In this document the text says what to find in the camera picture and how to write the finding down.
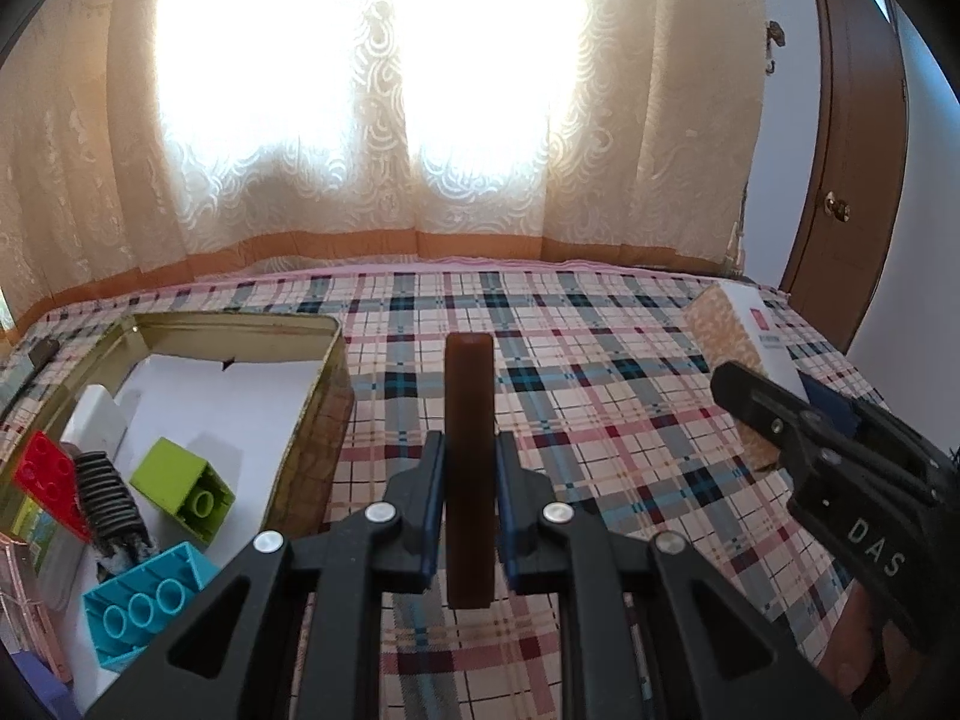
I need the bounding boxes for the brown wooden door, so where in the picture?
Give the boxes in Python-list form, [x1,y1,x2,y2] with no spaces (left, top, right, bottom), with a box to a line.
[780,0,912,353]

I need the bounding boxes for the green building block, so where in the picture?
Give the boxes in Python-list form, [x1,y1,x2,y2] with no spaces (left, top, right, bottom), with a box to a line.
[129,437,235,545]

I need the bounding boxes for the plaid bedsheet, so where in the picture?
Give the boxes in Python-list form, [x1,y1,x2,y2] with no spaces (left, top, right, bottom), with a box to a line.
[0,262,960,720]

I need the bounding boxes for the blue building block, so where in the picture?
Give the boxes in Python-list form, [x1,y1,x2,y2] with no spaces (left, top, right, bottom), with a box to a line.
[81,542,222,674]

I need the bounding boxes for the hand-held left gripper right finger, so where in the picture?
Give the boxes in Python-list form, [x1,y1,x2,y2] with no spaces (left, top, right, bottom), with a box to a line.
[495,431,856,720]

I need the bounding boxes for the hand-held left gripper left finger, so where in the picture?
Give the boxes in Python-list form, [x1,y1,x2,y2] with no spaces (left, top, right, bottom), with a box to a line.
[86,429,449,720]

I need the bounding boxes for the red building block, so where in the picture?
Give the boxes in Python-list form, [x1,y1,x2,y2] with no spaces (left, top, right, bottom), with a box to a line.
[11,431,95,545]

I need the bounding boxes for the white power adapter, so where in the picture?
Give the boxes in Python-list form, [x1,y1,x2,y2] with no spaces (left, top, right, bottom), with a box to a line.
[60,384,134,466]

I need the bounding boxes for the gold metal tin tray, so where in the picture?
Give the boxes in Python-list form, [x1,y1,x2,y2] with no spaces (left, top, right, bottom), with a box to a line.
[0,311,355,720]

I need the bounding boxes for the black smartphone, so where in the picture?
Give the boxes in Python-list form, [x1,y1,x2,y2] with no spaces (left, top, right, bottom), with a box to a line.
[0,339,62,413]

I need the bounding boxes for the purple box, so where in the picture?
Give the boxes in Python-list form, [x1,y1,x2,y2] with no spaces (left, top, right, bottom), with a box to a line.
[11,649,76,720]

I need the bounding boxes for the white paper sheet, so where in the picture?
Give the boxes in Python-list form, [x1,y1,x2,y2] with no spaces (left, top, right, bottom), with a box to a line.
[45,354,323,706]

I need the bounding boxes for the white cardboard box red label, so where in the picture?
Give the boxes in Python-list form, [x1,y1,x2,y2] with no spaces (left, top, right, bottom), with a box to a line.
[681,279,811,466]

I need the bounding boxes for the black hair claw clip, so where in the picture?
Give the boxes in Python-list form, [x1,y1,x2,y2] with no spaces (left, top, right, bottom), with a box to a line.
[71,450,158,578]

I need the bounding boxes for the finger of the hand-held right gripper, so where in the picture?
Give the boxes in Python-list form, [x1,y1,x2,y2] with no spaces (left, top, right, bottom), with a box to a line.
[801,371,960,511]
[711,362,938,650]

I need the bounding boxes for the brown wooden block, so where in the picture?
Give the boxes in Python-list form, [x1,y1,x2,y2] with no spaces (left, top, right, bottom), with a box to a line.
[442,331,497,610]

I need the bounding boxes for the person's right hand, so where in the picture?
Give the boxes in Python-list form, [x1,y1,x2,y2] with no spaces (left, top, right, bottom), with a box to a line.
[814,577,923,702]

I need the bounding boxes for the beige patterned curtain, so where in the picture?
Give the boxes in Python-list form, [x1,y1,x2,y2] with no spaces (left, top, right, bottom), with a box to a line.
[0,0,755,331]

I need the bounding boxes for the copper framed box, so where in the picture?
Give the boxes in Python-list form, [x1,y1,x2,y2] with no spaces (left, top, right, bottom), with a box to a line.
[0,532,72,680]

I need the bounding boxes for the clear plastic case green label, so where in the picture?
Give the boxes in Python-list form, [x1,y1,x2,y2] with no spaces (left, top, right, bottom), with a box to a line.
[11,495,91,608]

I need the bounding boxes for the metal wall hook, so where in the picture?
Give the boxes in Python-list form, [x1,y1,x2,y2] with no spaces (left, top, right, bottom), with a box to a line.
[763,19,788,80]

